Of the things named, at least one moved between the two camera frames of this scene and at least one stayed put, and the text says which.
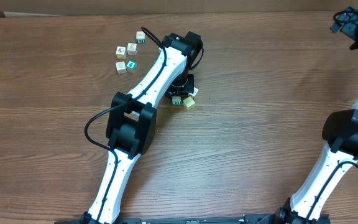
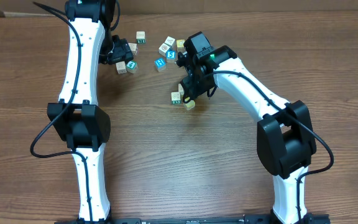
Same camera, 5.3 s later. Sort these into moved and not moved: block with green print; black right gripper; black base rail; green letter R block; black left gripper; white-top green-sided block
Moved: black left gripper; black right gripper
Not moved: green letter R block; white-top green-sided block; block with green print; black base rail
